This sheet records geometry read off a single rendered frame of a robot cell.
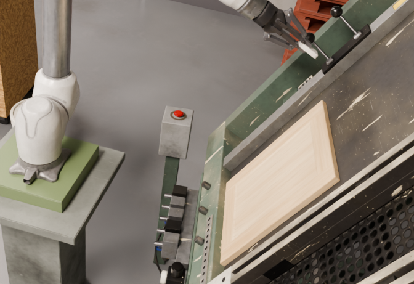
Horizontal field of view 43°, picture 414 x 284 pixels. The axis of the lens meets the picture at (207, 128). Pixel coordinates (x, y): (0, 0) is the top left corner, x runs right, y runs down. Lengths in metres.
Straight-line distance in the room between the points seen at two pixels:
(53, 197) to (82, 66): 2.37
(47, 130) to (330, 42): 1.06
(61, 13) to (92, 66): 2.36
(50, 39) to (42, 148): 0.39
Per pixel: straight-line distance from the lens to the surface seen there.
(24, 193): 1.99
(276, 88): 2.06
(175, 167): 2.29
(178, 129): 2.12
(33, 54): 3.74
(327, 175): 1.45
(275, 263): 1.40
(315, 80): 1.79
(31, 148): 1.94
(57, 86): 2.01
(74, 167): 2.06
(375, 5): 1.94
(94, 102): 3.81
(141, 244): 2.86
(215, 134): 2.21
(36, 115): 1.89
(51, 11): 1.88
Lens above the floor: 2.19
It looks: 37 degrees down
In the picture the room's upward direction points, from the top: 10 degrees clockwise
